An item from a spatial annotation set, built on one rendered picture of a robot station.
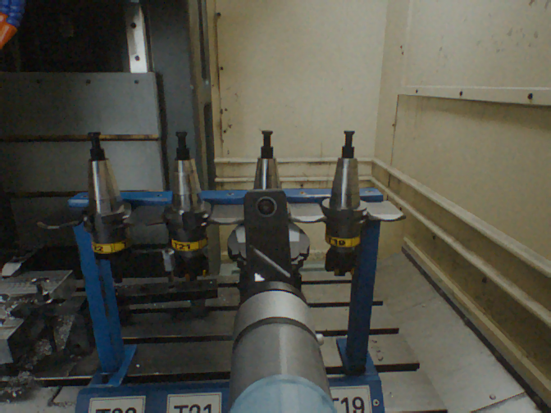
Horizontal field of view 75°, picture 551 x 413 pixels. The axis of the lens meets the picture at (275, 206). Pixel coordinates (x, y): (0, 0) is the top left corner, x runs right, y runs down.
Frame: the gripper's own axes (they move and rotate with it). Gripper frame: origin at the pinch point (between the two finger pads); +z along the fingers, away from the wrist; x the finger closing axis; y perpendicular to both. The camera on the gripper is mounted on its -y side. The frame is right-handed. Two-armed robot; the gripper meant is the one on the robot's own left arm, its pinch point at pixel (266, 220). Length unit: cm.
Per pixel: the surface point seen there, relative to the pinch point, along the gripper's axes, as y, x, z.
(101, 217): -2.6, -21.5, -4.5
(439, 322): 36, 43, 21
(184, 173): -8.0, -10.9, -2.8
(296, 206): -2.0, 4.4, 0.6
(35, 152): 2, -64, 57
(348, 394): 24.4, 12.0, -9.1
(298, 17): -39, 15, 97
